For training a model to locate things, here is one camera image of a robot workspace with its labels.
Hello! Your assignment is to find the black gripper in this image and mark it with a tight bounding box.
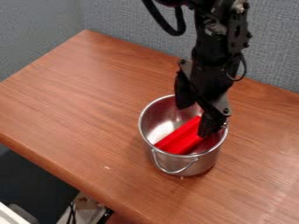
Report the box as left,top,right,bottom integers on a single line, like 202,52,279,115
174,56,239,138

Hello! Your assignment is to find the metal pot with handles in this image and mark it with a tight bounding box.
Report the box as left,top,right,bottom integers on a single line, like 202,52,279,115
138,94,229,177

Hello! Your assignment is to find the red rectangular block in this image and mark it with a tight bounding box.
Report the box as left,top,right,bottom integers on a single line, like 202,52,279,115
154,115,203,155

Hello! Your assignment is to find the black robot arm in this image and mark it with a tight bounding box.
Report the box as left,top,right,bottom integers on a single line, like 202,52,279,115
142,0,253,137

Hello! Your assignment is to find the white object bottom left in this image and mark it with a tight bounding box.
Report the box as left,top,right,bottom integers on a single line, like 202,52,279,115
0,202,31,224

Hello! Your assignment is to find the metal table leg frame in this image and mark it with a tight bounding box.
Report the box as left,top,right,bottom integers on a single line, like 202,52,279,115
57,192,114,224

